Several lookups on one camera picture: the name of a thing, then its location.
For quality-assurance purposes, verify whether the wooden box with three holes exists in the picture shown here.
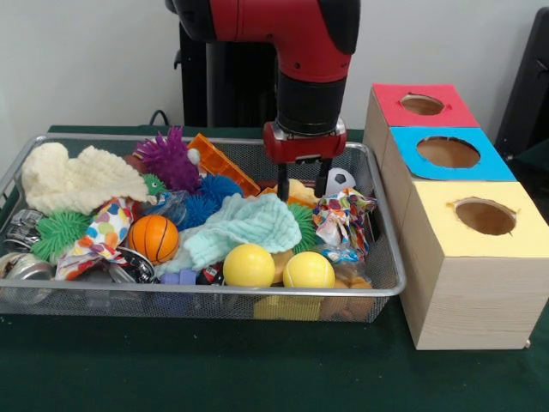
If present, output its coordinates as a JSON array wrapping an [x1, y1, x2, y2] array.
[[363, 82, 549, 351]]

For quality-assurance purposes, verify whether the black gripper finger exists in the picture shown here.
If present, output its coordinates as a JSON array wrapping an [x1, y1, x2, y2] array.
[[315, 158, 332, 198], [276, 162, 291, 201]]

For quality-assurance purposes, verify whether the smooth yellow ball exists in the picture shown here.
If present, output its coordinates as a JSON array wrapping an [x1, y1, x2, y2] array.
[[222, 243, 275, 288]]

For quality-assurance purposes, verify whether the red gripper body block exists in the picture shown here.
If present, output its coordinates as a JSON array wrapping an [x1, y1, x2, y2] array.
[[262, 119, 348, 167]]

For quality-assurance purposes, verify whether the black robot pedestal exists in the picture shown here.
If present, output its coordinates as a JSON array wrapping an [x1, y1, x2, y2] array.
[[173, 21, 281, 129]]

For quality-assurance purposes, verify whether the cream knitted cloth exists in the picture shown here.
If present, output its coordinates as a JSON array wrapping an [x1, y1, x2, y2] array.
[[20, 142, 151, 215]]

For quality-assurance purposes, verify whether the yellow tennis ball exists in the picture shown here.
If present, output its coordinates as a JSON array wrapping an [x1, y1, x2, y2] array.
[[282, 251, 336, 288]]

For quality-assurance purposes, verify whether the dark green cloth side table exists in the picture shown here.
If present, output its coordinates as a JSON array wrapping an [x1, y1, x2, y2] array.
[[512, 139, 549, 185]]

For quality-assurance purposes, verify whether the shallow mesh bin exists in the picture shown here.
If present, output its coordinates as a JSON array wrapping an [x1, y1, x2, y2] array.
[[0, 133, 407, 321]]

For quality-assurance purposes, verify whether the purple spiky toy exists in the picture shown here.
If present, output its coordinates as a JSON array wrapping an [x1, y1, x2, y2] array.
[[135, 125, 202, 192]]

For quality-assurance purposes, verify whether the dark green tablecloth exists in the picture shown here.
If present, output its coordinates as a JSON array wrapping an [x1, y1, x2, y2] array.
[[0, 124, 549, 412]]

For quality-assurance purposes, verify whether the yellow plush toy with string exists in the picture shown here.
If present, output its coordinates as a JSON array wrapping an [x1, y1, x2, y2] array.
[[287, 179, 321, 203]]

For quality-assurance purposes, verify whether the small soccer ball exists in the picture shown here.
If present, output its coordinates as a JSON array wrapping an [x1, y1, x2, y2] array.
[[324, 167, 358, 197]]

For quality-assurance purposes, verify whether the orange toy basketball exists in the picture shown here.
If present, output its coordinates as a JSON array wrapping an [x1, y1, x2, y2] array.
[[127, 214, 180, 265]]

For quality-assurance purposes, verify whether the mint green cloth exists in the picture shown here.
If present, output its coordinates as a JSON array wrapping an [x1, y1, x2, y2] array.
[[156, 192, 304, 278]]

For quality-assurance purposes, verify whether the black upright panel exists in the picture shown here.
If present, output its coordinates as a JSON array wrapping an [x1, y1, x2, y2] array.
[[495, 6, 549, 151]]

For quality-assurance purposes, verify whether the black cable loop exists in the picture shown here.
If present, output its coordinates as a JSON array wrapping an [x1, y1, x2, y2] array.
[[148, 109, 172, 128]]

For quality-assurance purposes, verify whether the orange toy brick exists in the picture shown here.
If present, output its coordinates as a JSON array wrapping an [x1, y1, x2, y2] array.
[[187, 132, 262, 197]]

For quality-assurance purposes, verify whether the colourful polka dot cloth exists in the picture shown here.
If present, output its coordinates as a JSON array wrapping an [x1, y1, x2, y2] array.
[[311, 187, 378, 261], [54, 197, 134, 281]]

